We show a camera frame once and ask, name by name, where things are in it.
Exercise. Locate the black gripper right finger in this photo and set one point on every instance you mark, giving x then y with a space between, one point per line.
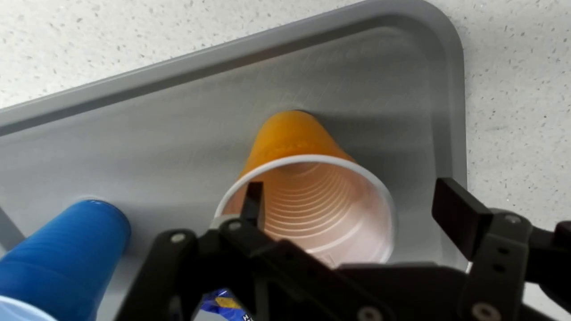
461 215

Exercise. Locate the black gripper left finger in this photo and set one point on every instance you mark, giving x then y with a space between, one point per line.
254 203

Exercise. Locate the orange plastic cup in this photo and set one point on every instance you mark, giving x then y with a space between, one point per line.
315 192

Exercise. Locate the blue plastic cup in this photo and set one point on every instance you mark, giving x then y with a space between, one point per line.
61 271

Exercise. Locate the blue chip bag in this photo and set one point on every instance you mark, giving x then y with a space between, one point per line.
224 303

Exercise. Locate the grey plastic tray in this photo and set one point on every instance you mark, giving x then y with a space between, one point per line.
165 142

